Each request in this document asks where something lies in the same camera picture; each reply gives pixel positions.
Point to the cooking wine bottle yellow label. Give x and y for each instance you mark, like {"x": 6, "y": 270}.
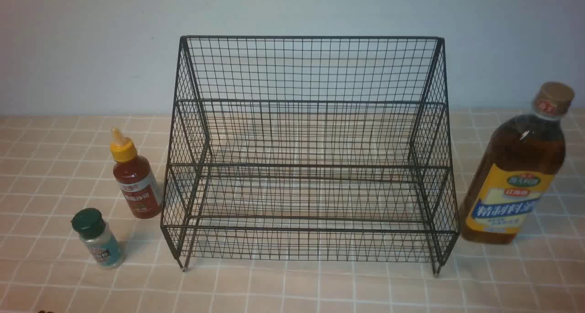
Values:
{"x": 521, "y": 160}

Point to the pepper shaker green cap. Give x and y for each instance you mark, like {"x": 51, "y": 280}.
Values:
{"x": 97, "y": 237}

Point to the black wire mesh shelf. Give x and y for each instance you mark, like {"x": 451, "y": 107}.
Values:
{"x": 311, "y": 148}

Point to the red ketchup bottle yellow cap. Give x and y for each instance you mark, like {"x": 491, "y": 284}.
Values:
{"x": 135, "y": 177}

